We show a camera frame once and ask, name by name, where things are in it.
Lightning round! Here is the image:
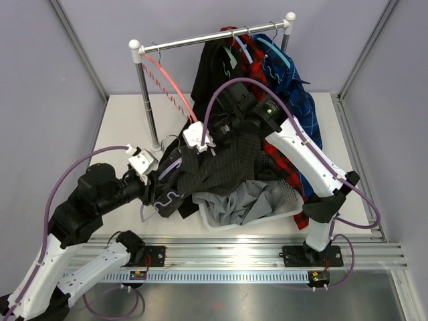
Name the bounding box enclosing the aluminium rail base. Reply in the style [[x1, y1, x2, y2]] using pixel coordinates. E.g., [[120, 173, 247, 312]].
[[100, 237, 407, 284]]

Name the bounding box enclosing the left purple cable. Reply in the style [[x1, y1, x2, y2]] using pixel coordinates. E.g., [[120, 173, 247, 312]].
[[0, 145, 141, 321]]

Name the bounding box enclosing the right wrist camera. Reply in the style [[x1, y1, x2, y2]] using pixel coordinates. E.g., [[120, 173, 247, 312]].
[[183, 121, 215, 153]]

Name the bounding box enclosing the black pinstripe shirt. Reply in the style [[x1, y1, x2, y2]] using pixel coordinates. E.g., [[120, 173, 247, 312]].
[[153, 133, 265, 220]]

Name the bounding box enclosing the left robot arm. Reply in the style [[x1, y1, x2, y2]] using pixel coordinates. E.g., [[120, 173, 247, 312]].
[[1, 163, 152, 320]]

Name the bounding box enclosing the teal hanger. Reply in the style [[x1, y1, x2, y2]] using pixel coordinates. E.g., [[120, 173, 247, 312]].
[[256, 21, 291, 69]]

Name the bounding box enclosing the light blue hanger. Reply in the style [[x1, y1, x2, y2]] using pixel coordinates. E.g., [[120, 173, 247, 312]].
[[233, 35, 253, 64]]

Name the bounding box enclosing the blue plaid shirt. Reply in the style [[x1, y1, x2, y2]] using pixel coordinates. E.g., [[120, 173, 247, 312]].
[[253, 33, 323, 199]]

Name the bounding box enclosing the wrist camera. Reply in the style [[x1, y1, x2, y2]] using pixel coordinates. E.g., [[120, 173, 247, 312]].
[[126, 144, 158, 185], [183, 121, 215, 153]]

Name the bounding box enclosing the purple cable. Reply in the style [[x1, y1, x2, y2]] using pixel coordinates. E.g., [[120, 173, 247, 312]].
[[202, 77, 382, 292], [0, 145, 141, 321]]

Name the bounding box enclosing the grey shirt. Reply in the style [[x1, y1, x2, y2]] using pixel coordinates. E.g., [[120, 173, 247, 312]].
[[192, 180, 286, 226]]

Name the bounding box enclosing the mint green hanger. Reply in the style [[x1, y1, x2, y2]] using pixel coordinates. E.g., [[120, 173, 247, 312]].
[[223, 28, 240, 80]]

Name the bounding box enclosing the black plain shirt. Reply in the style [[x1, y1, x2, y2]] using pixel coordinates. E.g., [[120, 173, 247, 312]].
[[191, 39, 245, 121]]

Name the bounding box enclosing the white plastic basket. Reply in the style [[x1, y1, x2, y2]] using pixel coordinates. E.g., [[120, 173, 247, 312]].
[[192, 179, 303, 231]]

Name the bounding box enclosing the red black plaid shirt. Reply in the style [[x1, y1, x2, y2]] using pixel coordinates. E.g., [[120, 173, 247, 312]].
[[219, 25, 317, 231]]

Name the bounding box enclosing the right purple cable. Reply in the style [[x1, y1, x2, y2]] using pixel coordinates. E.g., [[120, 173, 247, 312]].
[[202, 77, 382, 292]]

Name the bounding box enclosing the lilac hanger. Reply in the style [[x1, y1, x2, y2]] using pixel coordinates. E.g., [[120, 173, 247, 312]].
[[140, 134, 183, 223]]

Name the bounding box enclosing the clothes rack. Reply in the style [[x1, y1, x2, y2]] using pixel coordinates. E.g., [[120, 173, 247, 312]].
[[128, 11, 296, 151]]

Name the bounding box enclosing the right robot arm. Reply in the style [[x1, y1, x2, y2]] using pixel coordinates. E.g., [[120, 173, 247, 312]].
[[205, 78, 360, 267]]

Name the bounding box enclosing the pink hanger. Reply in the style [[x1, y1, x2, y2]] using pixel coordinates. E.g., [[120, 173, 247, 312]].
[[142, 43, 201, 124]]

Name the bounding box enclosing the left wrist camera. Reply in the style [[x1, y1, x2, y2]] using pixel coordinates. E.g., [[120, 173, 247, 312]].
[[126, 144, 158, 185]]

